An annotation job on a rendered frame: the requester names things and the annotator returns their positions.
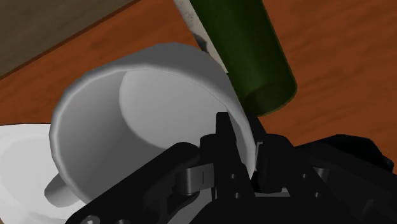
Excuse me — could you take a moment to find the dark green bottle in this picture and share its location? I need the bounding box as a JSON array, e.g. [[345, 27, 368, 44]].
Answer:
[[173, 0, 298, 117]]

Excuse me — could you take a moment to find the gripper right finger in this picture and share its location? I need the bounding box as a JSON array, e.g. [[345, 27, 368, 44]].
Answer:
[[244, 112, 397, 224]]

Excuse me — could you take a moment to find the white mug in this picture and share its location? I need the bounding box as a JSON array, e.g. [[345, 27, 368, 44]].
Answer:
[[44, 42, 257, 209]]

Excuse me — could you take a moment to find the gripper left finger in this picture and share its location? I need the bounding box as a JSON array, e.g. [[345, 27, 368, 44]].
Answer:
[[65, 111, 256, 224]]

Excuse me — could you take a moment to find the white plate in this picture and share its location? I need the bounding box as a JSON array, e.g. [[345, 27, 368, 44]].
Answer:
[[0, 123, 88, 224]]

